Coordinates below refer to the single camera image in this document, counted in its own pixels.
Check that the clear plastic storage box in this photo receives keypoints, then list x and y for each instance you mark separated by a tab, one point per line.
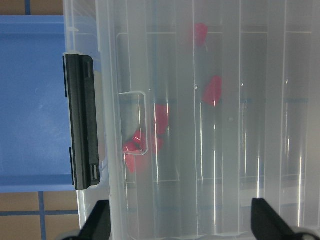
81	24

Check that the blue plastic tray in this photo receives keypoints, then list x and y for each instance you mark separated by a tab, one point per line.
34	114

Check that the black latch on box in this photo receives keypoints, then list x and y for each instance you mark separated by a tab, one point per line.
80	91

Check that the red block bottom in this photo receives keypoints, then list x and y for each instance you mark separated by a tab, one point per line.
136	155

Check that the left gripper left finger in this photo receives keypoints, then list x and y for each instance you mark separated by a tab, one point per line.
98	225

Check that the red block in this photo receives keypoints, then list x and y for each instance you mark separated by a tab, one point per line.
161	119
200	34
213	91
136	155

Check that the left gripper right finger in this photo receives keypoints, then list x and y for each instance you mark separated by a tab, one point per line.
266	224

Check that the clear plastic box lid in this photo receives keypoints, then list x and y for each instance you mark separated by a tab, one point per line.
261	141

